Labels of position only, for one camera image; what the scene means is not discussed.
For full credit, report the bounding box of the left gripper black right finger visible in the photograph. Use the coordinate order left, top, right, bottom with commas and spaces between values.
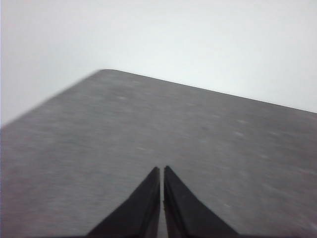
163, 165, 240, 238

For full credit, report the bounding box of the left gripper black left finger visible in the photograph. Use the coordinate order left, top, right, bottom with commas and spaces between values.
86, 166, 161, 238

